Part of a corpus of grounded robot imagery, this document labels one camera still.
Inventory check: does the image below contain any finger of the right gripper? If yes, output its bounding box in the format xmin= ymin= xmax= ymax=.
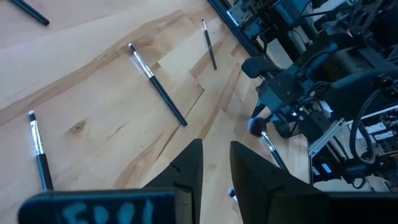
xmin=272 ymin=112 xmax=297 ymax=139
xmin=241 ymin=57 xmax=275 ymax=80

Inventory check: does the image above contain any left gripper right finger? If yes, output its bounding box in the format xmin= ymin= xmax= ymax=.
xmin=229 ymin=141 xmax=398 ymax=224

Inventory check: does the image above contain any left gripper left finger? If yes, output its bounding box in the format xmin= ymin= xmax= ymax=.
xmin=17 ymin=138 xmax=205 ymax=224

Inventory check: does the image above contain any black fan makeup brush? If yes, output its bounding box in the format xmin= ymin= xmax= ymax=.
xmin=247 ymin=116 xmax=289 ymax=172

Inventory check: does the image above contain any silver aluminium bar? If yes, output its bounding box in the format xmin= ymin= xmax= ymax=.
xmin=307 ymin=117 xmax=346 ymax=158

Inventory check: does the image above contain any black electronics box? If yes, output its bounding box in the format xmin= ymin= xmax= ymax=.
xmin=341 ymin=105 xmax=398 ymax=190

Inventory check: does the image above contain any black aluminium frame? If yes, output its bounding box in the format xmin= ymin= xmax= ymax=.
xmin=206 ymin=0 xmax=262 ymax=58

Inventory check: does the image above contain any black cable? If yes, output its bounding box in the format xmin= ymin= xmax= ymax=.
xmin=348 ymin=86 xmax=393 ymax=165

